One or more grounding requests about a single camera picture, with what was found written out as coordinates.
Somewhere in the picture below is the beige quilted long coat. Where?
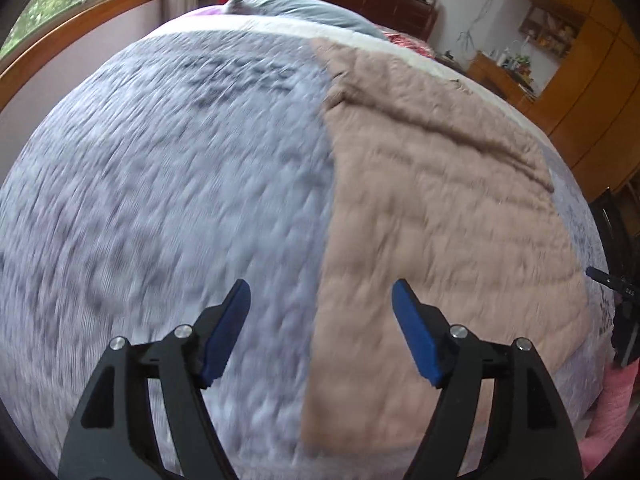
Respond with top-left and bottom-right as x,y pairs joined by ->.
302,39 -> 591,453

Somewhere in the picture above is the wooden wardrobe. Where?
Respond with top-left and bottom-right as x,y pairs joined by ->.
527,0 -> 639,200

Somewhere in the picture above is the wooden desk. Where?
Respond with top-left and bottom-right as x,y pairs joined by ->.
466,51 -> 535,114

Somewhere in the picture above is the grey patterned quilted bedspread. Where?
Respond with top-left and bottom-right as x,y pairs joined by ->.
1,13 -> 613,479

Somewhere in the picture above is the red patterned cloth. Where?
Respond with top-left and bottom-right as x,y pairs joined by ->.
384,32 -> 436,58

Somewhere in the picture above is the grey pillow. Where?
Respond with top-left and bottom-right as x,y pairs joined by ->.
224,0 -> 386,40

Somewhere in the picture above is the wall shelf with items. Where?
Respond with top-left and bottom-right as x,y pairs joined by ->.
518,4 -> 585,60

